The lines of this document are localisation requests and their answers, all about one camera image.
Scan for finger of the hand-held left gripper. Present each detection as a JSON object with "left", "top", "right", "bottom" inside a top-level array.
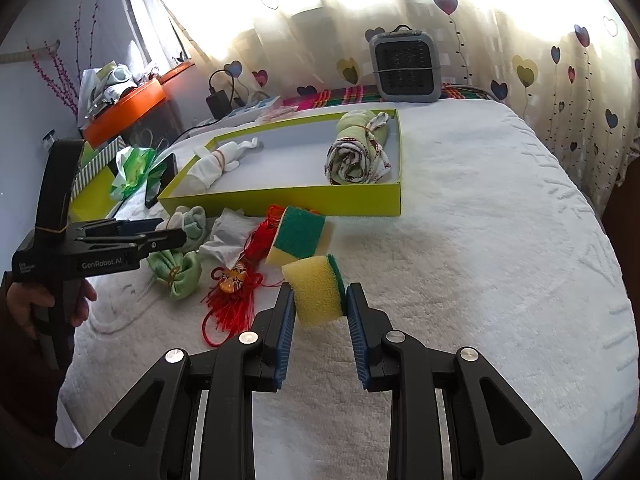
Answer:
[
  {"left": 82, "top": 217, "right": 168, "bottom": 241},
  {"left": 75, "top": 229, "right": 187, "bottom": 262}
]

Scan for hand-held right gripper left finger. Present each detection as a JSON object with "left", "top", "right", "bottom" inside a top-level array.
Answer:
[{"left": 55, "top": 282, "right": 298, "bottom": 480}]

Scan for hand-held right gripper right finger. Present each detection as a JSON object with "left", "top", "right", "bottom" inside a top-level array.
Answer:
[{"left": 345, "top": 282, "right": 583, "bottom": 480}]

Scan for green cloth bundle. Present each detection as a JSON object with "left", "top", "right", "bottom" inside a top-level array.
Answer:
[{"left": 146, "top": 249, "right": 202, "bottom": 302}]

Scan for pale green sock bundle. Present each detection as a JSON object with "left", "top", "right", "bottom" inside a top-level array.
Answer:
[{"left": 155, "top": 206, "right": 207, "bottom": 253}]

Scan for yellow green sponge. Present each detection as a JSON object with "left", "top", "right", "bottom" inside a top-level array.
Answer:
[
  {"left": 265, "top": 205, "right": 327, "bottom": 267},
  {"left": 281, "top": 254, "right": 349, "bottom": 329}
]

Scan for red tassel ornament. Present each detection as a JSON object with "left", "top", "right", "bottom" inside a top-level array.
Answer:
[{"left": 200, "top": 204, "right": 283, "bottom": 348}]

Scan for white cloth packet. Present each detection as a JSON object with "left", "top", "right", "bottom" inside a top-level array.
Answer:
[{"left": 199, "top": 210, "right": 260, "bottom": 270}]

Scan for yellow-green cardboard box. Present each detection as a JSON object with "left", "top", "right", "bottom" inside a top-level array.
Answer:
[{"left": 157, "top": 108, "right": 404, "bottom": 217}]

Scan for person's left hand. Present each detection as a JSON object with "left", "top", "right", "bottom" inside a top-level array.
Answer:
[{"left": 6, "top": 277, "right": 98, "bottom": 342}]

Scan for yellow-green striped box lid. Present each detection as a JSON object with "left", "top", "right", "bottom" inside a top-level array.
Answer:
[{"left": 66, "top": 135, "right": 132, "bottom": 224}]

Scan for black phone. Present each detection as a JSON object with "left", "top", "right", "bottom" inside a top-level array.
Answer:
[{"left": 144, "top": 152, "right": 179, "bottom": 209}]

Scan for green plastic bag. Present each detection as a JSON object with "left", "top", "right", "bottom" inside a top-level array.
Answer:
[{"left": 109, "top": 146, "right": 169, "bottom": 202}]

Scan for white rolled cloth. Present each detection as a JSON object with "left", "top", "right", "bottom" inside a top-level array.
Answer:
[{"left": 186, "top": 136, "right": 262, "bottom": 196}]

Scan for orange tray with items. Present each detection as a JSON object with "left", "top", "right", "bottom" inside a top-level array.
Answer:
[{"left": 81, "top": 62, "right": 194, "bottom": 147}]

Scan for pink flower branches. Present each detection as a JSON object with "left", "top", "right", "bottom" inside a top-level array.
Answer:
[{"left": 30, "top": 0, "right": 102, "bottom": 117}]

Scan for clothes pile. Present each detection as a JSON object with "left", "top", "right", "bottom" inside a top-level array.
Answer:
[{"left": 80, "top": 61, "right": 162, "bottom": 118}]

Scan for blue packet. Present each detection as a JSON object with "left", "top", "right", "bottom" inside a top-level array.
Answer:
[{"left": 225, "top": 99, "right": 282, "bottom": 120}]

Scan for pink packet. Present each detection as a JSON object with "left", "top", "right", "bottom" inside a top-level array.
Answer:
[{"left": 257, "top": 104, "right": 297, "bottom": 124}]

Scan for green rolled towel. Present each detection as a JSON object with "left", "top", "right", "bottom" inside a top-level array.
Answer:
[{"left": 325, "top": 111, "right": 394, "bottom": 187}]

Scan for plaid blanket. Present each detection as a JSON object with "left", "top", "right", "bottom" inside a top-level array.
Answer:
[{"left": 281, "top": 84, "right": 501, "bottom": 111}]

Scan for grey portable heater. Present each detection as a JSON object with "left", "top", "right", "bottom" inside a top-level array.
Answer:
[{"left": 368, "top": 25, "right": 444, "bottom": 104}]

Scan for heart print curtain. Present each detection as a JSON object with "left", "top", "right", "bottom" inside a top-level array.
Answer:
[{"left": 130, "top": 0, "right": 640, "bottom": 201}]

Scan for black charger with cable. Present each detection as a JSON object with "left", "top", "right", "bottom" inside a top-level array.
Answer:
[{"left": 170, "top": 69, "right": 251, "bottom": 143}]

